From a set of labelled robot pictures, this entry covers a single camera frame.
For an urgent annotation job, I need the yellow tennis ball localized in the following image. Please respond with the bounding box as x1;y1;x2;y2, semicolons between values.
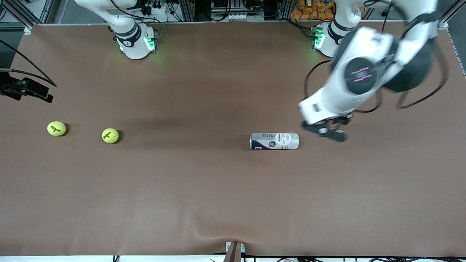
102;128;119;144
47;121;67;137

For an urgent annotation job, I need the clear tennis ball can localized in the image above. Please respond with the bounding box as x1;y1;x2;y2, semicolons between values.
250;132;300;150

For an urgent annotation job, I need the orange packaged goods pile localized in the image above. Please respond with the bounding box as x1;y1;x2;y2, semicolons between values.
290;0;335;21

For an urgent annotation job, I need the brown table mat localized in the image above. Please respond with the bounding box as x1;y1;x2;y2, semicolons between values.
0;20;466;257

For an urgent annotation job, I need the grey electronics box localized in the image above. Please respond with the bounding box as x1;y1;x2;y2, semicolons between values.
210;0;265;21

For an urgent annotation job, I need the white power strip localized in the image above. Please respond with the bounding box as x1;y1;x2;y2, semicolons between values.
139;0;173;22

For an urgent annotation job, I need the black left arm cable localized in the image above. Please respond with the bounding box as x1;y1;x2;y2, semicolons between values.
304;36;449;114

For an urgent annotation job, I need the aluminium frame profile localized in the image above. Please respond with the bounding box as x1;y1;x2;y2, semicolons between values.
435;0;466;30
279;0;293;20
178;0;195;21
3;0;34;35

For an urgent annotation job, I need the grey metal table bracket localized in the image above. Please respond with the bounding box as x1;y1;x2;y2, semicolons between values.
225;241;246;262

